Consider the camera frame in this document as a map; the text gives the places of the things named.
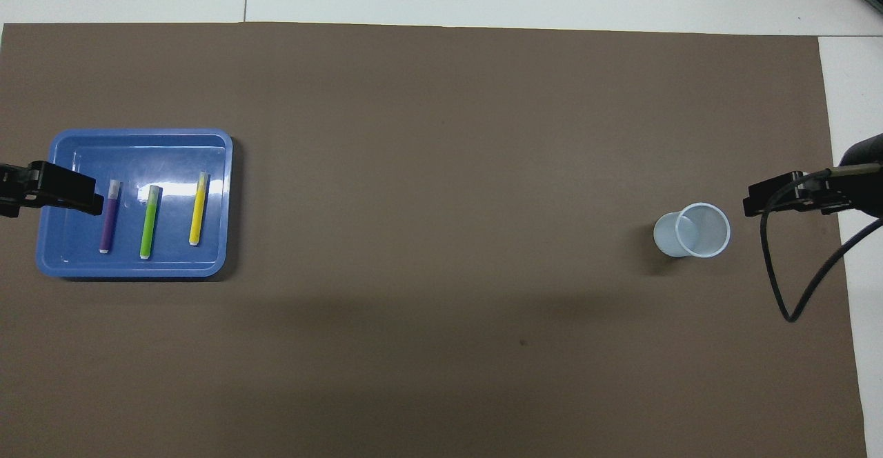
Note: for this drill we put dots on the purple marker pen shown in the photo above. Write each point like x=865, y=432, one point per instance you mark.
x=109, y=223

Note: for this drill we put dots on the brown table mat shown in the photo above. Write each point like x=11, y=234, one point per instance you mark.
x=441, y=168

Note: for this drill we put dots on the clear plastic cup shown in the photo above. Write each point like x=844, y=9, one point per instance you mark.
x=672, y=237

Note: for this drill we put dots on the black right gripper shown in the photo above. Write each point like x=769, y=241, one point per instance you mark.
x=866, y=151

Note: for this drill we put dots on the yellow marker pen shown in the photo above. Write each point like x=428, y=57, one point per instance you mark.
x=197, y=216

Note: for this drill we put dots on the blue plastic tray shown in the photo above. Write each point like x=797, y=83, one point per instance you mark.
x=179, y=161

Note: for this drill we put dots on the green marker pen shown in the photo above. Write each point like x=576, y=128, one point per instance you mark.
x=147, y=227

